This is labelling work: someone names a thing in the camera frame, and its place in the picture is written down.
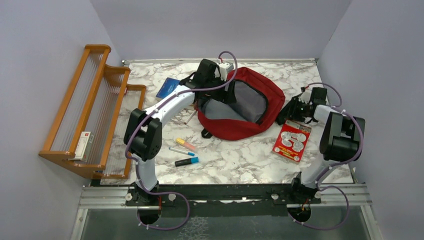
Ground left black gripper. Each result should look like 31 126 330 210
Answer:
205 74 237 105

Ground red backpack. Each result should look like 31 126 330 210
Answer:
196 67 286 141

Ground blue paperback book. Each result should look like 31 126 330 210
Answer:
155 77 180 101

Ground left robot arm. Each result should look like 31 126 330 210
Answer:
124 59 238 206

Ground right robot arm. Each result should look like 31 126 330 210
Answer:
276 85 366 204

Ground red white pen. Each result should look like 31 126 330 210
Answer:
184 110 197 125

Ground yellow orange highlighter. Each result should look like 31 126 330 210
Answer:
175 137 197 153

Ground blue white pen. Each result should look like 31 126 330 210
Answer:
168 147 196 157

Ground black blue highlighter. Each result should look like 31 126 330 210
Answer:
174 157 199 167

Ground wooden rack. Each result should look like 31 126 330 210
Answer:
38 44 147 179

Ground white red box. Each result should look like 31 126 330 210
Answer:
72 131 94 162

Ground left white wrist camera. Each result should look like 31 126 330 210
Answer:
214 62 234 81

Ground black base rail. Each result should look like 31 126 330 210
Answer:
125 183 321 218

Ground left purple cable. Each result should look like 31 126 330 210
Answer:
124 50 239 231

